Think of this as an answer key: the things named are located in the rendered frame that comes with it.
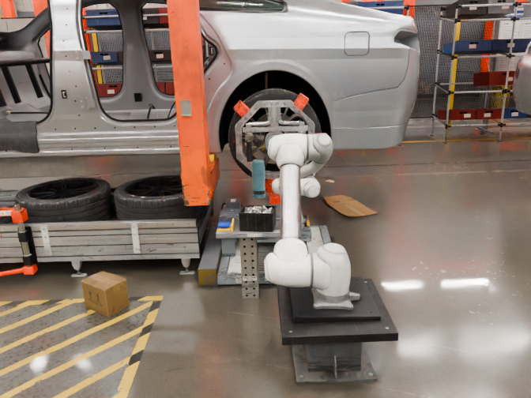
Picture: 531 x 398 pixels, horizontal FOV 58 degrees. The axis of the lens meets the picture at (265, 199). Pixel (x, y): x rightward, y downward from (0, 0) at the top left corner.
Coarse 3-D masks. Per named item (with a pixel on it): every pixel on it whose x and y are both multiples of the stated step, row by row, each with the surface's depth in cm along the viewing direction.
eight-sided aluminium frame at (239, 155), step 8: (256, 104) 318; (264, 104) 324; (272, 104) 318; (280, 104) 318; (288, 104) 318; (248, 112) 320; (296, 112) 320; (240, 120) 322; (240, 128) 323; (312, 128) 323; (240, 136) 325; (240, 144) 327; (240, 152) 328; (240, 160) 330; (248, 168) 332; (272, 176) 338
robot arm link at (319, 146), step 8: (312, 136) 236; (320, 136) 232; (328, 136) 233; (312, 144) 234; (320, 144) 231; (328, 144) 231; (312, 152) 234; (320, 152) 234; (328, 152) 235; (320, 160) 242
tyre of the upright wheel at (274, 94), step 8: (272, 88) 339; (280, 88) 341; (248, 96) 345; (256, 96) 325; (264, 96) 325; (272, 96) 325; (280, 96) 325; (288, 96) 325; (296, 96) 326; (248, 104) 327; (304, 112) 328; (312, 112) 328; (232, 120) 330; (312, 120) 330; (232, 128) 332; (320, 128) 332; (232, 136) 333; (232, 144) 335; (232, 152) 337
